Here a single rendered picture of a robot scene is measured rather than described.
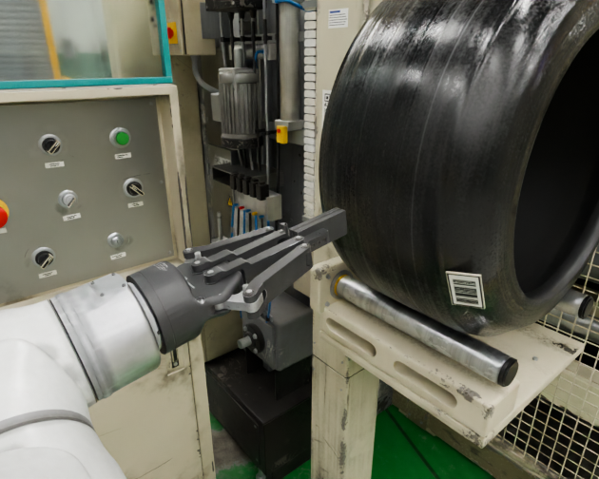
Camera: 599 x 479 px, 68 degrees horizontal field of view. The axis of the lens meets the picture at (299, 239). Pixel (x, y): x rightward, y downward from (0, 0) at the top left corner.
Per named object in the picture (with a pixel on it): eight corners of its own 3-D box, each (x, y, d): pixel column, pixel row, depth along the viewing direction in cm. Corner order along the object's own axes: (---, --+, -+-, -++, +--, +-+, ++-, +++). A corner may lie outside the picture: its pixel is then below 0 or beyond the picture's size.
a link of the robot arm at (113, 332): (39, 280, 36) (111, 252, 39) (77, 364, 40) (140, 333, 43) (67, 330, 29) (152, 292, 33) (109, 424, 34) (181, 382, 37)
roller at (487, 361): (337, 271, 86) (351, 275, 89) (328, 293, 86) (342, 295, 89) (512, 359, 61) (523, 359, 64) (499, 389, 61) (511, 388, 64)
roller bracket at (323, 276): (309, 310, 88) (309, 265, 84) (430, 257, 111) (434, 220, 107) (319, 316, 85) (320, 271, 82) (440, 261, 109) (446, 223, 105)
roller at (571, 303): (425, 237, 102) (434, 241, 105) (417, 255, 102) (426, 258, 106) (591, 295, 77) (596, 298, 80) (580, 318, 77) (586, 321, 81)
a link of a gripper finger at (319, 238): (285, 244, 45) (303, 254, 43) (321, 227, 47) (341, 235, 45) (287, 258, 46) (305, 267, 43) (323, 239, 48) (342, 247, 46)
